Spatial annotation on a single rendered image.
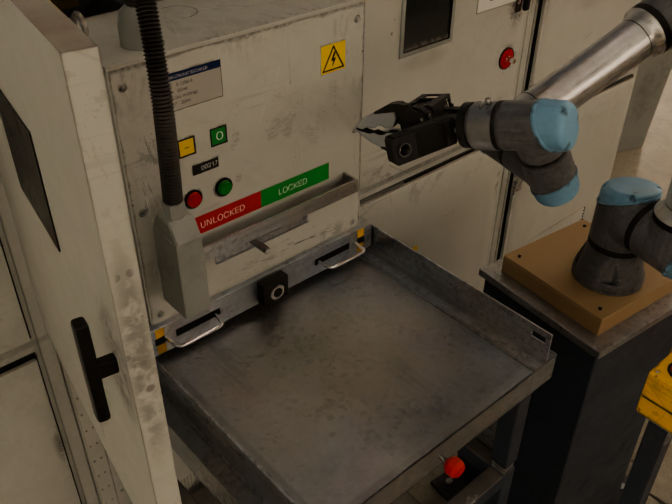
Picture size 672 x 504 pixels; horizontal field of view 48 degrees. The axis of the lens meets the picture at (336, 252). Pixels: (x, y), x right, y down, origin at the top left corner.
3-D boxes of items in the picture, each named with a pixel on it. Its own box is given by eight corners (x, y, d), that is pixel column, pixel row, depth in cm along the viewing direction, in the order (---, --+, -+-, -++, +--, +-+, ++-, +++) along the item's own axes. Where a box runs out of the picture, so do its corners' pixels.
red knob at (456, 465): (466, 473, 120) (468, 460, 118) (453, 484, 119) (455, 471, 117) (445, 456, 123) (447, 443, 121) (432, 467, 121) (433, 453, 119)
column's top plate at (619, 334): (576, 227, 191) (577, 221, 190) (698, 298, 168) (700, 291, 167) (477, 275, 175) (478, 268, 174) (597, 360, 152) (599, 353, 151)
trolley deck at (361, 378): (551, 377, 140) (557, 353, 136) (289, 583, 106) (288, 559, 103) (317, 224, 181) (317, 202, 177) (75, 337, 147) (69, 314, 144)
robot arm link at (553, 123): (571, 167, 108) (557, 127, 103) (500, 165, 115) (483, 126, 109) (586, 127, 112) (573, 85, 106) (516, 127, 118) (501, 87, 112)
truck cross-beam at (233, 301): (371, 245, 161) (372, 222, 157) (147, 361, 131) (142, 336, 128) (355, 235, 164) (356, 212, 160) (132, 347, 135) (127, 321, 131)
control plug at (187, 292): (212, 308, 122) (201, 218, 112) (186, 321, 119) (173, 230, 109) (186, 286, 127) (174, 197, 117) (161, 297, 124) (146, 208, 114)
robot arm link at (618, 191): (617, 217, 166) (632, 163, 158) (664, 248, 156) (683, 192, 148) (576, 230, 161) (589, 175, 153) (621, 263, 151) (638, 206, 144)
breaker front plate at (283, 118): (361, 232, 157) (368, 2, 129) (157, 335, 130) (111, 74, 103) (357, 230, 157) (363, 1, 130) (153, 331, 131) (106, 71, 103)
